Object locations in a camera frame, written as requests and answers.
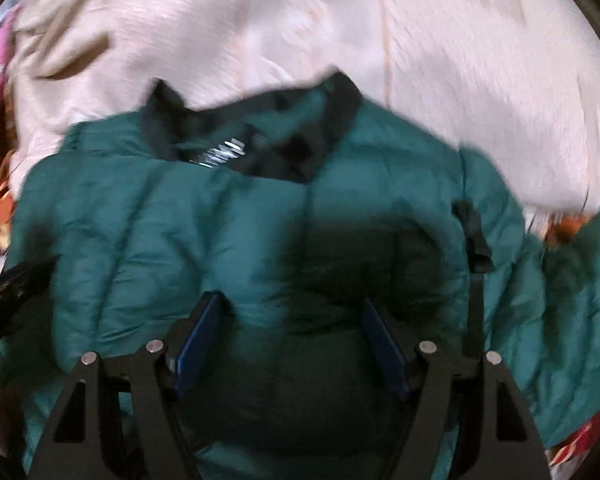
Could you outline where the cream textured bedspread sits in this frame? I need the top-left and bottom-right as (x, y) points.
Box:
(10, 0), (600, 211)

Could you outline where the green puffer jacket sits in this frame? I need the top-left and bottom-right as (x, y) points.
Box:
(0, 72), (600, 480)

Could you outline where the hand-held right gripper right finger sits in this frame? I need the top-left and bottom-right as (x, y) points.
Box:
(362, 299), (552, 480)

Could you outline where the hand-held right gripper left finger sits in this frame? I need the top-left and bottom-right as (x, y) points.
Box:
(27, 291), (227, 480)

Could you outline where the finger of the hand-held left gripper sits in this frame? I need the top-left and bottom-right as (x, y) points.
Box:
(0, 255), (61, 351)

